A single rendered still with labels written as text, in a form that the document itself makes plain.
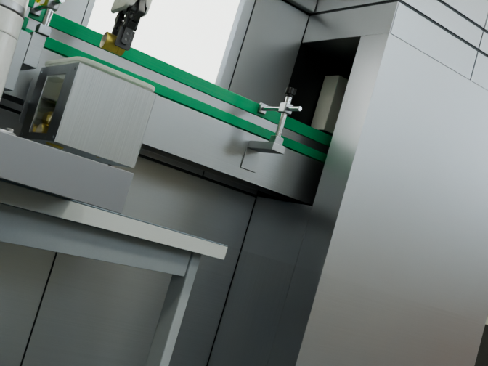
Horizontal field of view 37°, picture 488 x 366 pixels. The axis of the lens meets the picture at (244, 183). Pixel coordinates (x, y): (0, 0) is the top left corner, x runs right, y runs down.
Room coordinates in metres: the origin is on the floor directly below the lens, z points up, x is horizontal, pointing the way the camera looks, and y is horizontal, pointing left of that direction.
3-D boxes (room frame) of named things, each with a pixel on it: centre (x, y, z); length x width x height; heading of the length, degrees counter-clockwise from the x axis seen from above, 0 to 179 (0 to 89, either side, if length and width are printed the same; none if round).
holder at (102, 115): (1.50, 0.36, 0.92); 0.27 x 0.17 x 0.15; 34
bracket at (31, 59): (1.51, 0.51, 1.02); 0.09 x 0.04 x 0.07; 34
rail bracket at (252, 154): (1.85, -0.04, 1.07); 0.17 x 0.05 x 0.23; 34
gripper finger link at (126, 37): (1.41, 0.30, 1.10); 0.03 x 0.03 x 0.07; 30
